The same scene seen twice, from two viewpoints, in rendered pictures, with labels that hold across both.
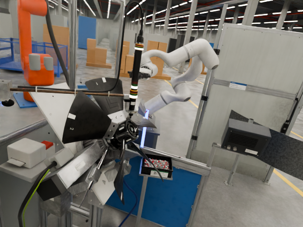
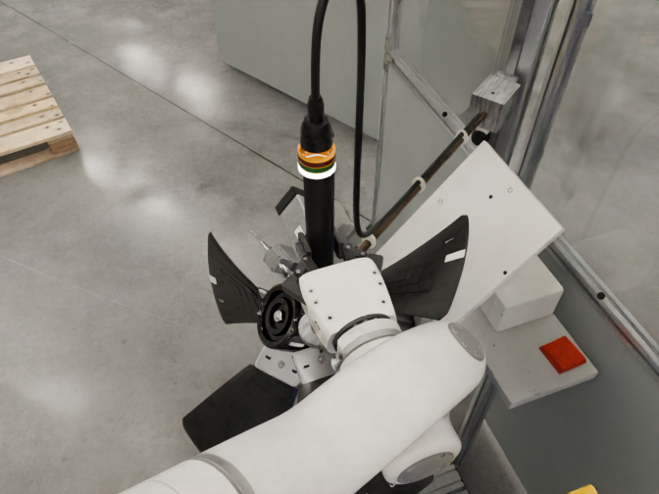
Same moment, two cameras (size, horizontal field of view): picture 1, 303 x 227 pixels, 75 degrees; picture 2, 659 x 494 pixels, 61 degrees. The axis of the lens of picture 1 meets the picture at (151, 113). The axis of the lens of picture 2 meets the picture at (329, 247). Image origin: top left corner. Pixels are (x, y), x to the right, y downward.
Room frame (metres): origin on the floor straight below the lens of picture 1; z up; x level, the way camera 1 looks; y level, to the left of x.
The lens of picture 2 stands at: (1.48, -0.15, 2.04)
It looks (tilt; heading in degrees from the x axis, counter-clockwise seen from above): 48 degrees down; 146
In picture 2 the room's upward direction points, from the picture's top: straight up
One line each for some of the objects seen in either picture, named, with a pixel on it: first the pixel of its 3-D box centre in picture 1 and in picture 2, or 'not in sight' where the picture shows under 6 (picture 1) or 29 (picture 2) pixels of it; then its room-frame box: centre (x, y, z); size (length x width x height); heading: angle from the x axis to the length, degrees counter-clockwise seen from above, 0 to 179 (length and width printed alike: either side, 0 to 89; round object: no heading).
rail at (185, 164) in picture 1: (153, 154); not in sight; (1.38, -0.07, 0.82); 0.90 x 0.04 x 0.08; 76
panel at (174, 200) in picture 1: (146, 190); not in sight; (1.38, -0.07, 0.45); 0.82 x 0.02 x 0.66; 76
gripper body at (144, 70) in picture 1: (142, 73); (349, 306); (1.16, 0.09, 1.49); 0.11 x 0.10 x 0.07; 166
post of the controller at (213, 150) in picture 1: (211, 155); not in sight; (1.28, -0.49, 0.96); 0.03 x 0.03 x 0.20; 76
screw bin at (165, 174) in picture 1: (156, 165); not in sight; (1.20, -0.10, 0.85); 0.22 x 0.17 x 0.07; 91
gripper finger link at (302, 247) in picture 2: (142, 76); (299, 258); (1.06, 0.08, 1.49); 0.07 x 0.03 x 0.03; 166
